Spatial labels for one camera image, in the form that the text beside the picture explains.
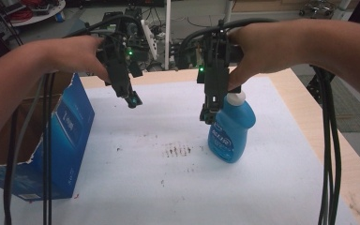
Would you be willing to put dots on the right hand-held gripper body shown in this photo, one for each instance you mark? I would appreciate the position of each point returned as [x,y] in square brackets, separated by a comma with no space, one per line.
[215,78]

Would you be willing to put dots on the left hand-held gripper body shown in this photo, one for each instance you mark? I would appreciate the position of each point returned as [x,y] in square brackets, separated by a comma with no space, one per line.
[120,62]

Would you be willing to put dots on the blue detergent bottle white cap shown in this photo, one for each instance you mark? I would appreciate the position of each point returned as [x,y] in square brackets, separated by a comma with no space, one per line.
[231,131]

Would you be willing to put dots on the person's left hand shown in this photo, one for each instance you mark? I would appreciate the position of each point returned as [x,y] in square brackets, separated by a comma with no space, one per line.
[72,56]

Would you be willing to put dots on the person's right hand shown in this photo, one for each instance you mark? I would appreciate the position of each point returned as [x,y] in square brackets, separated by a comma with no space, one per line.
[262,47]

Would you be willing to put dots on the white power strip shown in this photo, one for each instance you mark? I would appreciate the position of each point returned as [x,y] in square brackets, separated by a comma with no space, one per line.
[149,39]

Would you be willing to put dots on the white pole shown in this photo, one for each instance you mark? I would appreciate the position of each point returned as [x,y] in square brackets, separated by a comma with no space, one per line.
[167,34]

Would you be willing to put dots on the blue cardboard box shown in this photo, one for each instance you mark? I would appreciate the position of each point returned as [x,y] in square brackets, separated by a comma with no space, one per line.
[65,131]

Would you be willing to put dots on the round white table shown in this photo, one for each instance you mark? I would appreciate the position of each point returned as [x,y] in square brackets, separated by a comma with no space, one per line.
[34,12]

